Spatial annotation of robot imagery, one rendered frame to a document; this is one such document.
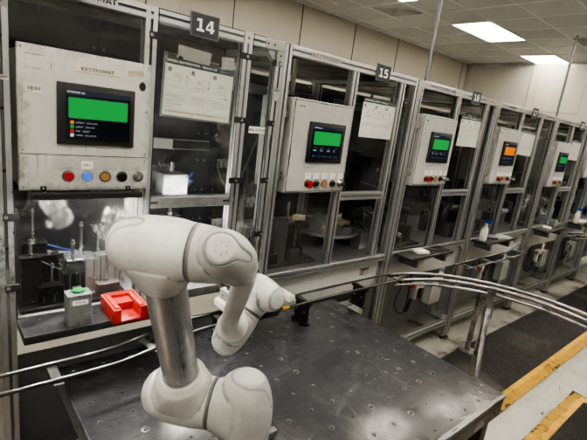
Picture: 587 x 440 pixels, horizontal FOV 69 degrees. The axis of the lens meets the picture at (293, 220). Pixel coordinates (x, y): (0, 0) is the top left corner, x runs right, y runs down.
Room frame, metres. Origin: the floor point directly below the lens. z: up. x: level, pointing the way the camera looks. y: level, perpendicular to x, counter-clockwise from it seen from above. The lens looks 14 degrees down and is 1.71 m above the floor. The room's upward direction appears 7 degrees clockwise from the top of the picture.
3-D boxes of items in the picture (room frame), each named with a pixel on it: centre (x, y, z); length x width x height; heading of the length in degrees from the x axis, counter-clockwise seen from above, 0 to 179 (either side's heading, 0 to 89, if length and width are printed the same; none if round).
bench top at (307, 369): (1.53, -0.09, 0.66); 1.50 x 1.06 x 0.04; 132
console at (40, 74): (1.57, 0.82, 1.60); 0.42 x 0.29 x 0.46; 132
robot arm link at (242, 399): (1.13, 0.08, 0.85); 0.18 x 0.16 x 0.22; 84
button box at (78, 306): (1.38, 0.72, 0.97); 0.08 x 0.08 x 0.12; 42
